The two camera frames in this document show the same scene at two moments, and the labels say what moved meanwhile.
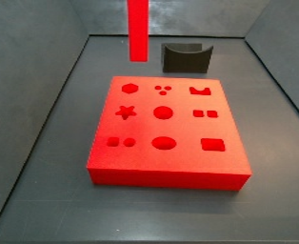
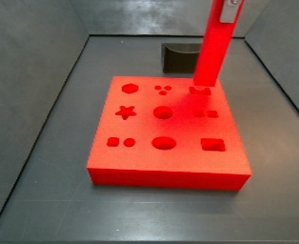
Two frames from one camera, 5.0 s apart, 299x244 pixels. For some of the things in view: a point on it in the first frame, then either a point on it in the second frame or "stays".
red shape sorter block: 169,134 stays
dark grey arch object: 186,57 stays
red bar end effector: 138,13 → 219,30
